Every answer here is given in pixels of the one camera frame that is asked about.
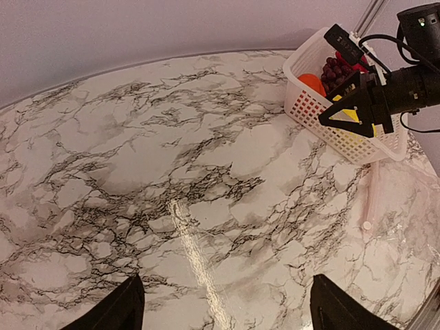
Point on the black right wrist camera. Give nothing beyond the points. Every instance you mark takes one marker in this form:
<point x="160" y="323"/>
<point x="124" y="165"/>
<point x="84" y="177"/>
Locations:
<point x="340" y="40"/>

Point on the clear zip top bag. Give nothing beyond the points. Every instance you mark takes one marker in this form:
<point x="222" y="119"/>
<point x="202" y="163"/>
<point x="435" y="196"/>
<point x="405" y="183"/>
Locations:
<point x="402" y="222"/>

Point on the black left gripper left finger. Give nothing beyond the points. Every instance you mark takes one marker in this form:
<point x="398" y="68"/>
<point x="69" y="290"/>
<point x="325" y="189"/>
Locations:
<point x="123" y="308"/>

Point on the yellow toy corn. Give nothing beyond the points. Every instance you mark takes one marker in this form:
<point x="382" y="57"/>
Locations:
<point x="350" y="135"/>

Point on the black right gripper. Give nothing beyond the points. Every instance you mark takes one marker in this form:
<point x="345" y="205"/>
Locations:
<point x="406" y="90"/>

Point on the aluminium right frame post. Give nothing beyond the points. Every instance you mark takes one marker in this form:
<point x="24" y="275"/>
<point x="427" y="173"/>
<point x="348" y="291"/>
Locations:
<point x="370" y="14"/>

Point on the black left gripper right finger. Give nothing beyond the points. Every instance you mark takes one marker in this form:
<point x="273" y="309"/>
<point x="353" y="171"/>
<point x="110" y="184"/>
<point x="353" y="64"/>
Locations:
<point x="333" y="308"/>

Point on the purple toy grape bunch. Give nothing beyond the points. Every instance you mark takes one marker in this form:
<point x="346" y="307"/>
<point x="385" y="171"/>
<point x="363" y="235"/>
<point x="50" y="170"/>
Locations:
<point x="334" y="73"/>

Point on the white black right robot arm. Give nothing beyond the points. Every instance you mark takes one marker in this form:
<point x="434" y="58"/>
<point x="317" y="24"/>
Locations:
<point x="417" y="34"/>

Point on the white perforated plastic basket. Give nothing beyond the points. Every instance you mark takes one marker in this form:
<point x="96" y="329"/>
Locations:
<point x="304" y="105"/>

